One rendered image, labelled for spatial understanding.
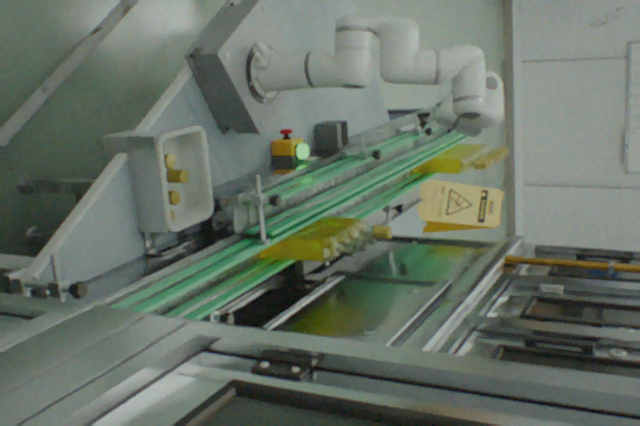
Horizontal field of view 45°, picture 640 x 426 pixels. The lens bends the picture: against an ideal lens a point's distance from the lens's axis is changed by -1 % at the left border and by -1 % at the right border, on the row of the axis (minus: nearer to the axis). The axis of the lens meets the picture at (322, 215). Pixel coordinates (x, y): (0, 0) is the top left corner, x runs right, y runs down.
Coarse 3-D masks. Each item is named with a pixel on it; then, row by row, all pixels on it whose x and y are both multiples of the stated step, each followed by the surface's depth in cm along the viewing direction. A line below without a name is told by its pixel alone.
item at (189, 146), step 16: (192, 128) 179; (160, 144) 169; (176, 144) 185; (192, 144) 184; (160, 160) 169; (176, 160) 185; (192, 160) 185; (208, 160) 185; (160, 176) 170; (192, 176) 186; (208, 176) 185; (192, 192) 188; (208, 192) 186; (176, 208) 186; (192, 208) 188; (208, 208) 187; (176, 224) 177; (192, 224) 180
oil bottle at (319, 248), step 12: (288, 240) 194; (300, 240) 193; (312, 240) 191; (324, 240) 190; (336, 240) 192; (264, 252) 198; (276, 252) 197; (288, 252) 195; (300, 252) 193; (312, 252) 192; (324, 252) 190
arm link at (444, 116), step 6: (450, 90) 231; (450, 96) 227; (444, 102) 227; (450, 102) 225; (444, 108) 225; (450, 108) 224; (438, 114) 226; (444, 114) 224; (450, 114) 224; (438, 120) 226; (444, 120) 225; (450, 120) 225; (456, 120) 225; (450, 126) 227
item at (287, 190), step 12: (384, 144) 261; (396, 144) 258; (324, 168) 225; (336, 168) 225; (348, 168) 224; (300, 180) 211; (312, 180) 209; (324, 180) 211; (264, 192) 198; (276, 192) 199; (288, 192) 197; (252, 204) 190
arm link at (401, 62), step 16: (352, 16) 182; (368, 16) 182; (384, 16) 183; (384, 32) 183; (400, 32) 182; (416, 32) 184; (384, 48) 184; (400, 48) 182; (416, 48) 184; (384, 64) 184; (400, 64) 183; (416, 64) 183; (432, 64) 183; (384, 80) 186; (400, 80) 185; (416, 80) 185; (432, 80) 186
